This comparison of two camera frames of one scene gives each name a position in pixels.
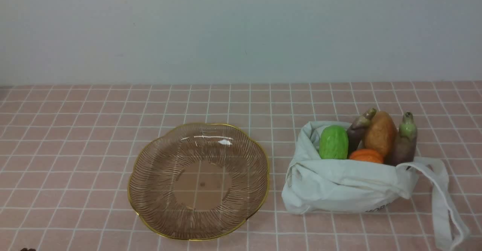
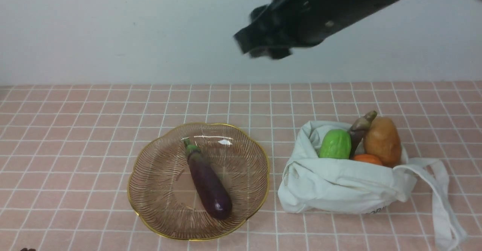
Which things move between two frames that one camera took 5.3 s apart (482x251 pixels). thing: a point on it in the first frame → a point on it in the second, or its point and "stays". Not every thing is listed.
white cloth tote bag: x=312 y=184 stays
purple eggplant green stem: x=401 y=151 → x=215 y=199
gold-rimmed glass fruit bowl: x=200 y=181 stays
